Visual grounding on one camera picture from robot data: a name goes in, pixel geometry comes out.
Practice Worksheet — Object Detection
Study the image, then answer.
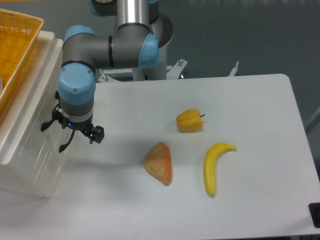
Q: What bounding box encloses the white drawer cabinet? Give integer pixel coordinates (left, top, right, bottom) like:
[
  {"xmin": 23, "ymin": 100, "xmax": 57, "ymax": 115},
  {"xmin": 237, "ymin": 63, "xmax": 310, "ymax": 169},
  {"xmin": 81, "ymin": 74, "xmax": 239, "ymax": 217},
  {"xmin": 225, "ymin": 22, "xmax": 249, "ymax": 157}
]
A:
[{"xmin": 0, "ymin": 31, "xmax": 73, "ymax": 197}]

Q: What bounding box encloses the white clamp post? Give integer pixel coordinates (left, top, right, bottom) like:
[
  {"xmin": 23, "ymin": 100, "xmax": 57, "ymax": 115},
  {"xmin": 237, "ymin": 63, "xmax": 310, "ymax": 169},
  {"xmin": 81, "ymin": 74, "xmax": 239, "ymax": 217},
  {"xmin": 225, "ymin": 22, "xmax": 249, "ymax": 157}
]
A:
[{"xmin": 228, "ymin": 61, "xmax": 240, "ymax": 77}]

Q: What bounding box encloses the yellow toy bell pepper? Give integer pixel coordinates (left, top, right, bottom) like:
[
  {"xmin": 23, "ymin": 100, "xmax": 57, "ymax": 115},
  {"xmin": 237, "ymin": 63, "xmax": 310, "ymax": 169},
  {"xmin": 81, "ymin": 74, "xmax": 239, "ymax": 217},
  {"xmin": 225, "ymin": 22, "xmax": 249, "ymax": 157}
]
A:
[{"xmin": 176, "ymin": 108, "xmax": 204, "ymax": 133}]

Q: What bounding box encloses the black corner object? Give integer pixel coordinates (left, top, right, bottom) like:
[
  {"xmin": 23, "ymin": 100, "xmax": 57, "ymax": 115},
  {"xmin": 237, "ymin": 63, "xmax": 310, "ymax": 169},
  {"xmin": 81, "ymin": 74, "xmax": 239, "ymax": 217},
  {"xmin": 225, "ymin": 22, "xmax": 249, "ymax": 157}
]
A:
[{"xmin": 308, "ymin": 202, "xmax": 320, "ymax": 229}]

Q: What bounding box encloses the yellow toy banana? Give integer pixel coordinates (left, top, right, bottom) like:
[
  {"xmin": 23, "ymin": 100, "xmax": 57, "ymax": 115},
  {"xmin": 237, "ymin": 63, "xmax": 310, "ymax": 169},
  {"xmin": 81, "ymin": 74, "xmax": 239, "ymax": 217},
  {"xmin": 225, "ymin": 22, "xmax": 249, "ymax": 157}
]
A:
[{"xmin": 203, "ymin": 142, "xmax": 237, "ymax": 197}]

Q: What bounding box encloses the yellow plastic basket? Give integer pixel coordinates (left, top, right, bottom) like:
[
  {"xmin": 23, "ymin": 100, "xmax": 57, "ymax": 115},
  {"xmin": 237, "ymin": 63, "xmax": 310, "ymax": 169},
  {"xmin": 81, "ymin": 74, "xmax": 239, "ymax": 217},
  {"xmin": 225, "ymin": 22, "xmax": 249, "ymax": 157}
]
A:
[{"xmin": 0, "ymin": 9, "xmax": 44, "ymax": 113}]

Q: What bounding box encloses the white top drawer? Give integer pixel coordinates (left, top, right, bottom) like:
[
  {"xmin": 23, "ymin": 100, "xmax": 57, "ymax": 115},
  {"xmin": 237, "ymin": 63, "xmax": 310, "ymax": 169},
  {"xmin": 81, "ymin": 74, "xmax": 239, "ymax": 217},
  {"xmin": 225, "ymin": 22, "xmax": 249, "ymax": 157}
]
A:
[{"xmin": 8, "ymin": 74, "xmax": 71, "ymax": 195}]

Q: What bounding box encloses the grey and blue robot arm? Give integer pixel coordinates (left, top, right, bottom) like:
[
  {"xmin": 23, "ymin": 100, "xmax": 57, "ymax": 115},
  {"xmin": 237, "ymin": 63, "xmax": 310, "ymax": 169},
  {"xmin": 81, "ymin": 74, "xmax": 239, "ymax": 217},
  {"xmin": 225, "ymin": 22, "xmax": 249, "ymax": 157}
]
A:
[{"xmin": 40, "ymin": 0, "xmax": 173, "ymax": 143}]

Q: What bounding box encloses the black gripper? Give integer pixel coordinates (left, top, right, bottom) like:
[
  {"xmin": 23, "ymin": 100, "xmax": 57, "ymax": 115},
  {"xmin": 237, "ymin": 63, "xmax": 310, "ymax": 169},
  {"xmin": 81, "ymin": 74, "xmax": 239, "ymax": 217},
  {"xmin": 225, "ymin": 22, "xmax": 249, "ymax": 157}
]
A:
[{"xmin": 40, "ymin": 104, "xmax": 105, "ymax": 144}]

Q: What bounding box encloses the orange toy bread wedge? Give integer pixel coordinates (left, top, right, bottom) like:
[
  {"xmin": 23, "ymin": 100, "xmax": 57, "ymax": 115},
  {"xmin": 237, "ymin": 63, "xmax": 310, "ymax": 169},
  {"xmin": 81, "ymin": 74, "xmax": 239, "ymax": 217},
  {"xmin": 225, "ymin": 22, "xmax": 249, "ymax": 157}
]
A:
[{"xmin": 143, "ymin": 142, "xmax": 173, "ymax": 186}]

